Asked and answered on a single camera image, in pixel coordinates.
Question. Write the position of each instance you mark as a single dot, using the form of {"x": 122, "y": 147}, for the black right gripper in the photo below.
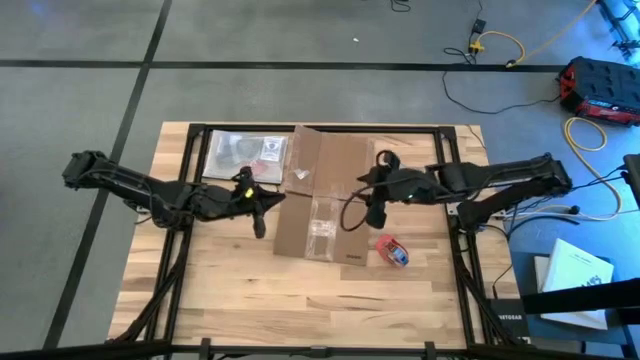
{"x": 405, "y": 187}

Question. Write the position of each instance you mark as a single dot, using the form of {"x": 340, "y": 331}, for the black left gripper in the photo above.
{"x": 225, "y": 202}

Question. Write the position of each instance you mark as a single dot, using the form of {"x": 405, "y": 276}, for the taped brown cardboard box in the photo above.
{"x": 295, "y": 225}
{"x": 340, "y": 160}

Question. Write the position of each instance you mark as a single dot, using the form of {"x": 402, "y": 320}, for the clear bubble wrap bag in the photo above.
{"x": 230, "y": 160}

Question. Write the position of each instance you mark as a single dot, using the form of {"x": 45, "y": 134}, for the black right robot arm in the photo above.
{"x": 500, "y": 180}

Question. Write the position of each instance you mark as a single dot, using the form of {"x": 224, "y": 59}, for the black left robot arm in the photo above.
{"x": 140, "y": 190}

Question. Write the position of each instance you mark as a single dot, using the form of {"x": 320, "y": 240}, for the small red packet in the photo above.
{"x": 267, "y": 167}

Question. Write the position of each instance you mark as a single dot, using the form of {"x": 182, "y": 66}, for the crumpled clear tape piece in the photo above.
{"x": 301, "y": 174}

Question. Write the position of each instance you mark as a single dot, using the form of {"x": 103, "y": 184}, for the white packet blue emblem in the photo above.
{"x": 271, "y": 148}

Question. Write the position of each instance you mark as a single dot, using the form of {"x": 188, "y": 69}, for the black items clear bag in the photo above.
{"x": 237, "y": 152}

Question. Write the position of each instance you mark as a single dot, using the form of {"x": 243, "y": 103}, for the small red blue package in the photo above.
{"x": 392, "y": 250}

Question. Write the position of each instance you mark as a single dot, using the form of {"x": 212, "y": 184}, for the black power adapter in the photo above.
{"x": 479, "y": 26}

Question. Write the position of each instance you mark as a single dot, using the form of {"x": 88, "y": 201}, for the white booklet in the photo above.
{"x": 575, "y": 270}

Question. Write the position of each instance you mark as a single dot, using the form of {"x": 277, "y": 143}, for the red black tool case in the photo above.
{"x": 600, "y": 85}

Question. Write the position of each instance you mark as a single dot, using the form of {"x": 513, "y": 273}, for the black device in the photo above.
{"x": 632, "y": 180}

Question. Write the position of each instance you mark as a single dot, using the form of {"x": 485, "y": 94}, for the light blue metal stand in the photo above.
{"x": 620, "y": 15}

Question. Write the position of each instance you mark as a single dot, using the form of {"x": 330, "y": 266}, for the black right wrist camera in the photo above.
{"x": 376, "y": 215}

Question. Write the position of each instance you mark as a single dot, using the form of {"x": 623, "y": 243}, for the black network switch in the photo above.
{"x": 510, "y": 317}

